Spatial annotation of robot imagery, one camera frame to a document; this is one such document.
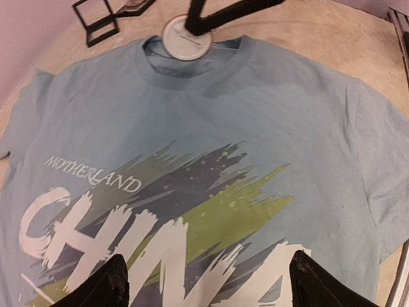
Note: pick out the black display box orange brooch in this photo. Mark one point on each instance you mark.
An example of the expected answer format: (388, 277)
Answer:
(100, 29)

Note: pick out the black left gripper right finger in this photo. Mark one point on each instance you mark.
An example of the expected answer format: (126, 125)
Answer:
(313, 286)

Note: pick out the round orange button brooch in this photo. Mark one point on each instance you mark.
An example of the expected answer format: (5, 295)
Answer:
(183, 45)

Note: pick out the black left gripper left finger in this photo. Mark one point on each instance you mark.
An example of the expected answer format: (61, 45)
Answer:
(108, 286)

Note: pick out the light blue printed t-shirt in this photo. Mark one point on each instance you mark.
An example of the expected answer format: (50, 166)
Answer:
(207, 176)

